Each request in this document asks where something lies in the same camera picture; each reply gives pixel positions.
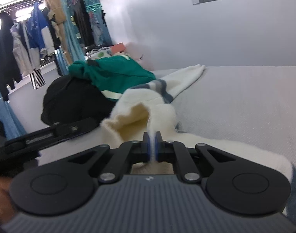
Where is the cream sweater with navy stripes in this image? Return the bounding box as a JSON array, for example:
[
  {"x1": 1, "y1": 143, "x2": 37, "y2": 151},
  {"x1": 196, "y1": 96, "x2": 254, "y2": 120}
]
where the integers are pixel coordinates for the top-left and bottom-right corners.
[{"x1": 38, "y1": 63, "x2": 296, "y2": 222}]

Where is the person's left hand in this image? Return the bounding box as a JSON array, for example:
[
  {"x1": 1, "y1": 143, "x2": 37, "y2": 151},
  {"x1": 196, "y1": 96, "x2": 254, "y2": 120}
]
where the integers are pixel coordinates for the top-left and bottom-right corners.
[{"x1": 0, "y1": 176, "x2": 16, "y2": 225}]

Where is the black garment pile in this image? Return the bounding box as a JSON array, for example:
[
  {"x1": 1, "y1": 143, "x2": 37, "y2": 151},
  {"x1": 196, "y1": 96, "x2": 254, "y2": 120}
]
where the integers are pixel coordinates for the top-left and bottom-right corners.
[{"x1": 41, "y1": 75, "x2": 115, "y2": 126}]

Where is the striped hanging garment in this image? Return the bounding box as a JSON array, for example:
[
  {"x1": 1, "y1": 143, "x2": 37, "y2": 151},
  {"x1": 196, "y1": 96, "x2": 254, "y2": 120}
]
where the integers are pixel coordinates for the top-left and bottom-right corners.
[{"x1": 29, "y1": 69, "x2": 45, "y2": 90}]

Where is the black hanging coat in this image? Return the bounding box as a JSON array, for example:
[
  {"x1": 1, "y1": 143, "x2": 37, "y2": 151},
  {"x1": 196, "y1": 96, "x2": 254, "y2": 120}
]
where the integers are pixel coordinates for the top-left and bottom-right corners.
[{"x1": 0, "y1": 12, "x2": 22, "y2": 102}]

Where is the green sweater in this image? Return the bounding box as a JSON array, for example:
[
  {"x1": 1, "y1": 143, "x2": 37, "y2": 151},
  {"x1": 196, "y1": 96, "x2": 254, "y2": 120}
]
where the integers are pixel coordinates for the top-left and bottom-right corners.
[{"x1": 69, "y1": 55, "x2": 156, "y2": 102}]

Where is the pink plush toy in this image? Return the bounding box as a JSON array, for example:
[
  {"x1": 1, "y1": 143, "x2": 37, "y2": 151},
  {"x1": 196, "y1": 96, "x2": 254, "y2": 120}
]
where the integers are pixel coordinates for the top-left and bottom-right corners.
[{"x1": 125, "y1": 42, "x2": 154, "y2": 71}]

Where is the grey bed cover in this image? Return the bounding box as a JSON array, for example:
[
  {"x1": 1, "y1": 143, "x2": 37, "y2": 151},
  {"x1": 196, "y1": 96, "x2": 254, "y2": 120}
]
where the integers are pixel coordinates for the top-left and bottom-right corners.
[{"x1": 38, "y1": 65, "x2": 296, "y2": 173}]

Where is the red box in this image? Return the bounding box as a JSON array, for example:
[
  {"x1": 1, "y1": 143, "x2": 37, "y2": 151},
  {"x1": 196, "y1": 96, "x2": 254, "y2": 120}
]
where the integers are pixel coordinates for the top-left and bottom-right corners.
[{"x1": 111, "y1": 43, "x2": 126, "y2": 55}]

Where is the teal curtain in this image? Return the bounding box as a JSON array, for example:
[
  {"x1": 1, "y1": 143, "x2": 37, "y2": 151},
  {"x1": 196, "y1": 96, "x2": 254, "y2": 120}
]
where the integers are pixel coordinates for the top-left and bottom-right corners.
[{"x1": 61, "y1": 0, "x2": 85, "y2": 66}]

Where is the blue white hanging jacket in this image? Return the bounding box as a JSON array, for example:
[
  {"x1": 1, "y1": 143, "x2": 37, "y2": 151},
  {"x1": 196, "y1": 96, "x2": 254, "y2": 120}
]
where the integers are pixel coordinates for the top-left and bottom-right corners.
[{"x1": 24, "y1": 2, "x2": 55, "y2": 70}]

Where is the brown hanging garment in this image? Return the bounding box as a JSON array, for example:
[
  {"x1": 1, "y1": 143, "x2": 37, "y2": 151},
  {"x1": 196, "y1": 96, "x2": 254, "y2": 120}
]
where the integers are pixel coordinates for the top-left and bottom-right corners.
[{"x1": 46, "y1": 0, "x2": 73, "y2": 65}]

